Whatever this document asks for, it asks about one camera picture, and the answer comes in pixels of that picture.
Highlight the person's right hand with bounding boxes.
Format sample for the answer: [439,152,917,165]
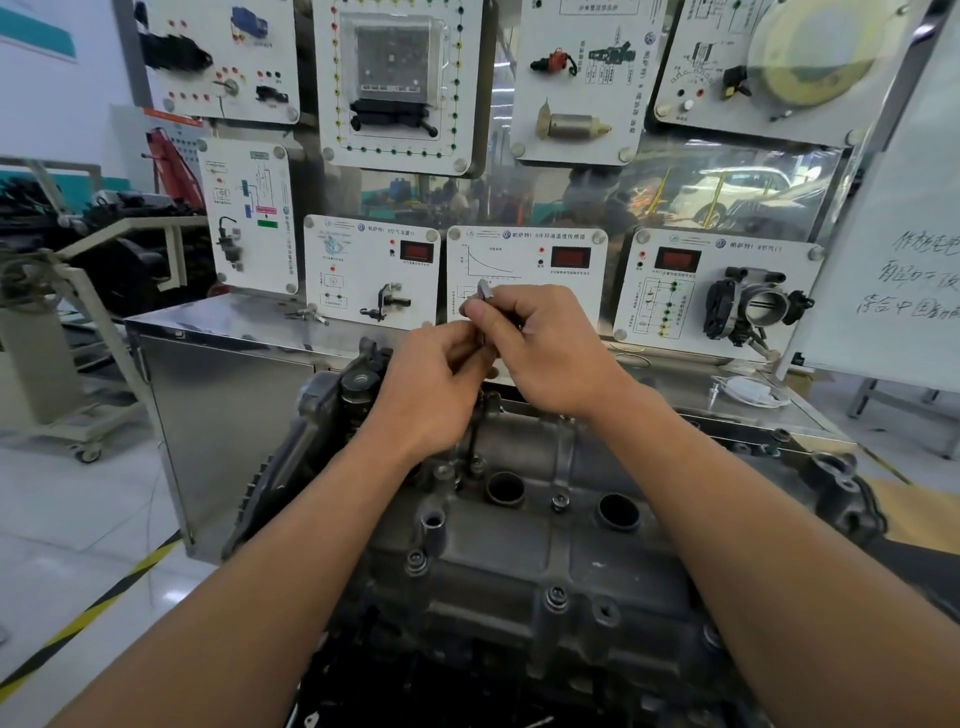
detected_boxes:
[458,283,639,421]

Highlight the person's left hand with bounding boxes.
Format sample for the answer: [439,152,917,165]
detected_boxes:
[359,320,500,463]

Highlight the silver hex key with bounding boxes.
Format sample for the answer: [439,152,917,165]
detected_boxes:
[474,277,498,350]

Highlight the grey metal engine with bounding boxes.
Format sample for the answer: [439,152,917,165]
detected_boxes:
[221,337,890,728]

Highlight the person's right forearm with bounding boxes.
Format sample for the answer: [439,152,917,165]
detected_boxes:
[592,389,960,728]

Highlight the person's left forearm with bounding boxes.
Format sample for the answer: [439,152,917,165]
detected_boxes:
[44,419,421,728]

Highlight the black engine on trolley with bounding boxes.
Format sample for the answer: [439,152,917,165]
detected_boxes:
[0,179,219,316]

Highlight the engine on beige stand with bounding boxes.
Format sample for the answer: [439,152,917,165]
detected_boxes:
[0,157,211,465]

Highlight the white panel curve graph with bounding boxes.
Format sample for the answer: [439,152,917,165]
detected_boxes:
[446,224,609,328]

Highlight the white panel throttle body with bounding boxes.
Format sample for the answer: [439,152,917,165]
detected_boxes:
[613,227,826,361]

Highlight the white panel black lever sensor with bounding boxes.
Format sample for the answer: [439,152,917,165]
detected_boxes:
[303,215,442,331]

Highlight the white panel green red labels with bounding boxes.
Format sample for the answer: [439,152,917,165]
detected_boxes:
[196,138,300,296]

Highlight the black throttle body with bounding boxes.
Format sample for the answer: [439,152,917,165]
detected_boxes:
[703,266,815,350]

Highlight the white sensor training panel board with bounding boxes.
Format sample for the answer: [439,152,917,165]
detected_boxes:
[123,0,939,564]

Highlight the white panel brass filter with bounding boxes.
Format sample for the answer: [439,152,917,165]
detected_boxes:
[509,0,669,168]

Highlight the white panel yellow disc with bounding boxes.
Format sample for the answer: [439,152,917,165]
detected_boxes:
[648,0,931,148]

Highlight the white panel control module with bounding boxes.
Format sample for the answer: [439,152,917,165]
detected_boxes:
[311,0,485,178]

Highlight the large whiteboard on stand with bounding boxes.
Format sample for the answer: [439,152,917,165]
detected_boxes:
[779,7,960,459]

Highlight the red hoist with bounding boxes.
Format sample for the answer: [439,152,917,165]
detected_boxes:
[146,127,205,211]

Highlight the clear cased control module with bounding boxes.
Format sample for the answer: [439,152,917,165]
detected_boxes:
[341,13,451,140]

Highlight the yellow blue disc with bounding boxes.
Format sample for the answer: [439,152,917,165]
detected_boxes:
[746,0,901,106]

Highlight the small grey handwheel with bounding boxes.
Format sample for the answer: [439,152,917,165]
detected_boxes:
[0,254,61,303]

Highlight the black accelerator pedal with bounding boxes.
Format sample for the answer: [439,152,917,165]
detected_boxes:
[134,3,215,73]

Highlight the grey wall cabinet orange strip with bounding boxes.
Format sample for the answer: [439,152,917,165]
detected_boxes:
[110,104,211,196]

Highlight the teal striped wall poster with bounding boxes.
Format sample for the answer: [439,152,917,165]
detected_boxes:
[0,0,80,65]

